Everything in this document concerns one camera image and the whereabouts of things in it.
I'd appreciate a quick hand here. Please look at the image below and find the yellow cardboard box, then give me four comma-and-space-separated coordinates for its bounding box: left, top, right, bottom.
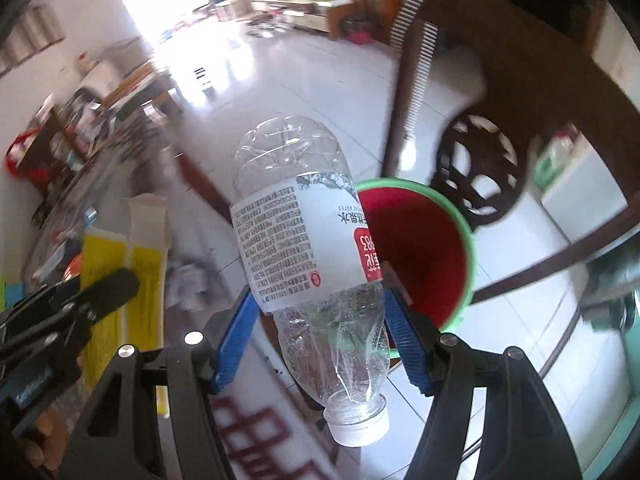
79, 194, 172, 418

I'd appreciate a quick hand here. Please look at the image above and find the clear plastic water bottle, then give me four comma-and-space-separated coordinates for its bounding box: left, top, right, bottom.
230, 116, 390, 448

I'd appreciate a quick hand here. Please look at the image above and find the white paper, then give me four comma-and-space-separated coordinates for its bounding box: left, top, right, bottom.
164, 260, 227, 312

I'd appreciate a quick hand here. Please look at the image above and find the red green trash bin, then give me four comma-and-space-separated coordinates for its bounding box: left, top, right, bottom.
352, 178, 476, 332

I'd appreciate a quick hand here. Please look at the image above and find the person's left hand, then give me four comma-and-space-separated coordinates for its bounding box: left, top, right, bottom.
21, 406, 70, 477

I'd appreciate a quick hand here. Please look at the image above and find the red jacket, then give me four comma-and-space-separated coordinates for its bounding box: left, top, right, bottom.
4, 128, 50, 194

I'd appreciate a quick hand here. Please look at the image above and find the white cabinet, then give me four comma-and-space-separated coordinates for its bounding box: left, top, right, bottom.
541, 142, 627, 243

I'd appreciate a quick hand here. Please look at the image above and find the white green detergent jug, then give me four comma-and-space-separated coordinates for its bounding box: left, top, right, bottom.
532, 131, 575, 192

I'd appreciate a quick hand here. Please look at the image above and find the carved wooden chair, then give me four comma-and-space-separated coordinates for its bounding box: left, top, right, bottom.
381, 0, 639, 304

